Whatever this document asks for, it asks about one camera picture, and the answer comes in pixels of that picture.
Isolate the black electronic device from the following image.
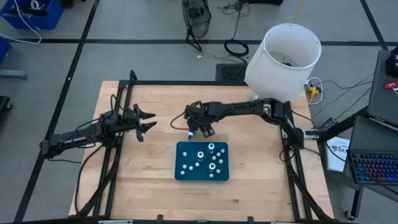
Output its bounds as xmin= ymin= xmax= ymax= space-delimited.
xmin=385 ymin=45 xmax=398 ymax=78

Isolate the blue storage bin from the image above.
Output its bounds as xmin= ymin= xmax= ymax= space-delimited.
xmin=0 ymin=0 xmax=65 ymax=31

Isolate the white shade silver table lamp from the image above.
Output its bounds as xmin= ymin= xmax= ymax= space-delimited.
xmin=243 ymin=23 xmax=322 ymax=103

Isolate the yellow hanging cable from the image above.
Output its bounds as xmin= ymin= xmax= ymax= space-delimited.
xmin=281 ymin=0 xmax=305 ymax=63

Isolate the black chair base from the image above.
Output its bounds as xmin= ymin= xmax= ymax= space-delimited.
xmin=0 ymin=95 xmax=13 ymax=113

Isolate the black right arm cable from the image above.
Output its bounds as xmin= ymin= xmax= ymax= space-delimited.
xmin=170 ymin=111 xmax=189 ymax=131

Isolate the black coiled cable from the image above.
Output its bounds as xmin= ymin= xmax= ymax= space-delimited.
xmin=223 ymin=39 xmax=250 ymax=58

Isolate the black laptop rainbow keyboard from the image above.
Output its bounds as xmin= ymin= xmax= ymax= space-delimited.
xmin=347 ymin=114 xmax=398 ymax=187

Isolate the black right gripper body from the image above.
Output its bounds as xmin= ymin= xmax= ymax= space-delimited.
xmin=185 ymin=101 xmax=219 ymax=139

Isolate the white paper sheet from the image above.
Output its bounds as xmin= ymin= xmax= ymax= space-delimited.
xmin=325 ymin=136 xmax=351 ymax=173

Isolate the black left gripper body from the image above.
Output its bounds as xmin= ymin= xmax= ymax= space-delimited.
xmin=123 ymin=103 xmax=146 ymax=143

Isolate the black aluminium table frame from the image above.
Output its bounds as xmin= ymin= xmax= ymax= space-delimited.
xmin=68 ymin=69 xmax=335 ymax=224

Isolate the black floor fan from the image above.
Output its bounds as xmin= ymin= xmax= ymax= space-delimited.
xmin=181 ymin=0 xmax=212 ymax=53

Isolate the blue plastic bin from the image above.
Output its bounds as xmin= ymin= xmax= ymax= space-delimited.
xmin=174 ymin=141 xmax=231 ymax=182

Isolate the grey metal foot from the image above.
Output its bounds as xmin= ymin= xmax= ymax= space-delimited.
xmin=0 ymin=69 xmax=29 ymax=80

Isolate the black side table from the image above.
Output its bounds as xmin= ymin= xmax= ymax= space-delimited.
xmin=366 ymin=49 xmax=398 ymax=128

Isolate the blue plastic crate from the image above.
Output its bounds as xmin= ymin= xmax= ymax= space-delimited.
xmin=0 ymin=37 xmax=12 ymax=65

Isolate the black computer tower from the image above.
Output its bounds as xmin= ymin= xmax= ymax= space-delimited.
xmin=215 ymin=63 xmax=249 ymax=83

